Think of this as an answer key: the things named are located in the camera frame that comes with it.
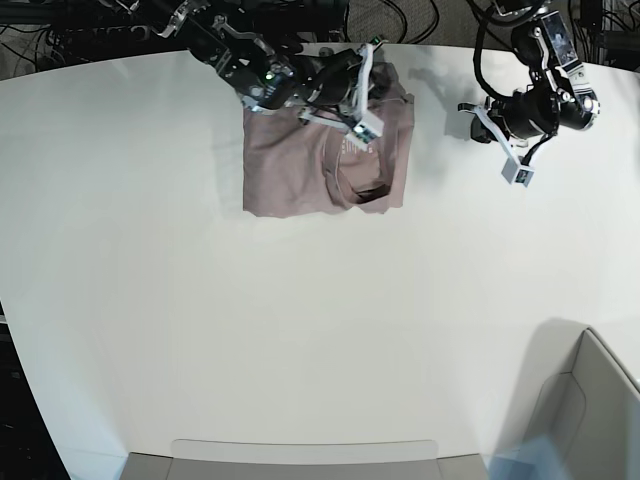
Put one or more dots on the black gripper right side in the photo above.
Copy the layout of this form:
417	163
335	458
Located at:
330	84

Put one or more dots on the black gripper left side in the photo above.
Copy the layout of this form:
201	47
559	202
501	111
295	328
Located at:
529	114

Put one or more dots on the pink T-shirt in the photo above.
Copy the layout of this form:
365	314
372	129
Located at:
292	169

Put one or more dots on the grey cardboard box right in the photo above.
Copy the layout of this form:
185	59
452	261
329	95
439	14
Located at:
591	413

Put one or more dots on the grey cardboard box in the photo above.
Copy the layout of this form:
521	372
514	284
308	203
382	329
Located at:
591	413
199	459

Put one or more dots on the blue translucent bag corner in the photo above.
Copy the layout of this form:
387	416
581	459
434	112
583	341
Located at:
536	459

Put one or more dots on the grey cardboard box bottom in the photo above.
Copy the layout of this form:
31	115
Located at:
199	459

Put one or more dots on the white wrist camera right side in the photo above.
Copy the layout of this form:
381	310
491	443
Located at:
352	116

